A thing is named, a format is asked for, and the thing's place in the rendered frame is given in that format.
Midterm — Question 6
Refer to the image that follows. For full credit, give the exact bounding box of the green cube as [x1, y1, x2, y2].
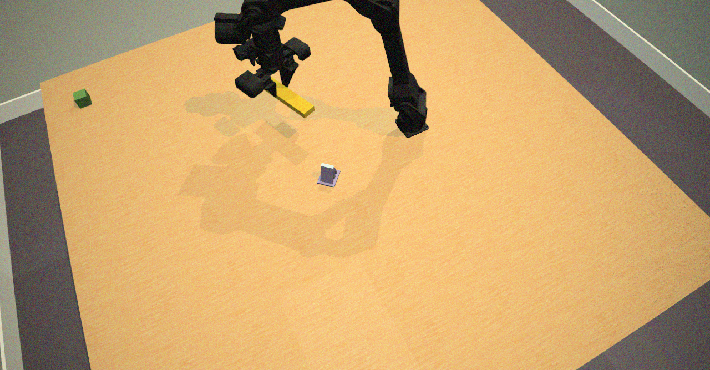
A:
[73, 88, 92, 108]

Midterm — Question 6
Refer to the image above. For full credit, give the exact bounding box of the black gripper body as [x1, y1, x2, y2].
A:
[235, 37, 311, 98]

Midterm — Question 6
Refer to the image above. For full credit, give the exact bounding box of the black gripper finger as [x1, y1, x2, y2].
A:
[279, 62, 298, 87]
[264, 80, 277, 97]

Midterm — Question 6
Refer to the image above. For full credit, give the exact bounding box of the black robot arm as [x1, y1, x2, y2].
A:
[214, 0, 429, 138]

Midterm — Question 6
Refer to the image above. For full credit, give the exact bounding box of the yellow bar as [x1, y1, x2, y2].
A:
[271, 77, 315, 118]

